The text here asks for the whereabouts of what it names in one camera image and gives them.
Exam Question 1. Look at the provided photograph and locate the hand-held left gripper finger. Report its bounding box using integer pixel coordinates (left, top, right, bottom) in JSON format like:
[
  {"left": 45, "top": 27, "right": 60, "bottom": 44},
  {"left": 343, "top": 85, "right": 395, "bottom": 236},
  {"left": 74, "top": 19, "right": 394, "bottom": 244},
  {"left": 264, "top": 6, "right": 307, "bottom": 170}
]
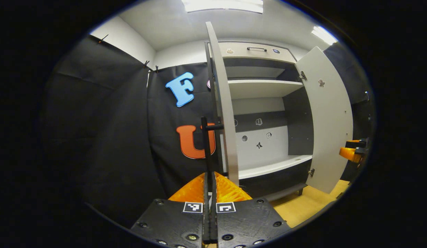
[
  {"left": 210, "top": 172, "right": 291, "bottom": 248},
  {"left": 131, "top": 172, "right": 211, "bottom": 248}
]

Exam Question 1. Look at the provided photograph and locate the beige cabinet door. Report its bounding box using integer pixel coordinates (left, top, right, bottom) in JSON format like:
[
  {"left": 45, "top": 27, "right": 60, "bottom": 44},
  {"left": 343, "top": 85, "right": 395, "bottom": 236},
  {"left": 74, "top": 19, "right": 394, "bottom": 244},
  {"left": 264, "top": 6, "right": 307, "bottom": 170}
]
[
  {"left": 201, "top": 21, "right": 240, "bottom": 186},
  {"left": 295, "top": 46, "right": 354, "bottom": 194}
]

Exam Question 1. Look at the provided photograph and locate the beige double-door shoe cabinet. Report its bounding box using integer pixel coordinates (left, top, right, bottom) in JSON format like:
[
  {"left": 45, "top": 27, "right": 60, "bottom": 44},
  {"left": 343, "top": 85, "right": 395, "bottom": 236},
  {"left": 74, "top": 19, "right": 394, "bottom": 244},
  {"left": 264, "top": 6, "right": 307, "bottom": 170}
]
[{"left": 205, "top": 41, "right": 354, "bottom": 202}]

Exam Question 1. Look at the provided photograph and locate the small ceiling light panel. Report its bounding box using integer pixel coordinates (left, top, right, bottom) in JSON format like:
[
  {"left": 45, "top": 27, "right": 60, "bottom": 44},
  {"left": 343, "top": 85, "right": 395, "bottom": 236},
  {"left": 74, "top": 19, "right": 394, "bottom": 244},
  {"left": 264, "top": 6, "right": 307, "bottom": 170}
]
[{"left": 312, "top": 26, "right": 338, "bottom": 45}]

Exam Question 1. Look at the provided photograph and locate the long ceiling light panel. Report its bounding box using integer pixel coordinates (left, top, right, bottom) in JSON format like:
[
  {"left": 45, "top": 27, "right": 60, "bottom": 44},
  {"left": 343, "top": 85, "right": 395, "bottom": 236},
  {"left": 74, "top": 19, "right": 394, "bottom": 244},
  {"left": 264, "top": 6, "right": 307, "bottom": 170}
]
[{"left": 182, "top": 0, "right": 264, "bottom": 13}]

